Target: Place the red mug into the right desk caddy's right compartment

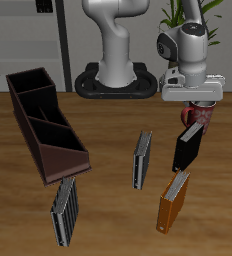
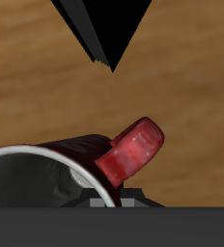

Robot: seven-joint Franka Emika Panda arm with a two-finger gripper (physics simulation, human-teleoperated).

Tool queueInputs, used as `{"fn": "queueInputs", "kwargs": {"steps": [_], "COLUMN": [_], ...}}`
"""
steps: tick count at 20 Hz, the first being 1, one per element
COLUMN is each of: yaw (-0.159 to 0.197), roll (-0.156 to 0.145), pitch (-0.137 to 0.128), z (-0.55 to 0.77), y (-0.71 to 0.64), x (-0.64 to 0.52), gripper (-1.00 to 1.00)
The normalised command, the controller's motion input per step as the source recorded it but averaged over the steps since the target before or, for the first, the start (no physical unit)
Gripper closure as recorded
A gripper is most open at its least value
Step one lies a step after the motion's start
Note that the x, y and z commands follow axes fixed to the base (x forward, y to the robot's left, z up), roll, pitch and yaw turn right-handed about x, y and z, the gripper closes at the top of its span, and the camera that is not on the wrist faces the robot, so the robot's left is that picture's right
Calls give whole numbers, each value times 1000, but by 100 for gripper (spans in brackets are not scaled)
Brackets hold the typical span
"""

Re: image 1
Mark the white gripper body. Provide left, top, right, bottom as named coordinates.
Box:
left=160, top=73, right=227, bottom=102

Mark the red patterned mug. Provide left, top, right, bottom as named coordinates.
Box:
left=180, top=100, right=217, bottom=136

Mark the dark brown desk caddy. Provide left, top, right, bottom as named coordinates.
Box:
left=5, top=67, right=92, bottom=187

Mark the black book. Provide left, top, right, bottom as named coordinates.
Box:
left=171, top=121, right=205, bottom=173

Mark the green pot plant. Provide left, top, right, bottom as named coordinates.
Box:
left=158, top=0, right=225, bottom=70

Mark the grey striped book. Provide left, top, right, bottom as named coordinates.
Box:
left=132, top=130, right=153, bottom=191
left=50, top=176, right=80, bottom=248

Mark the orange book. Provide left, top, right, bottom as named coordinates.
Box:
left=156, top=169, right=191, bottom=235

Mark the grey shelf unit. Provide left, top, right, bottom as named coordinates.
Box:
left=0, top=0, right=73, bottom=93

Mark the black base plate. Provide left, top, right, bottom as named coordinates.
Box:
left=74, top=61, right=159, bottom=100

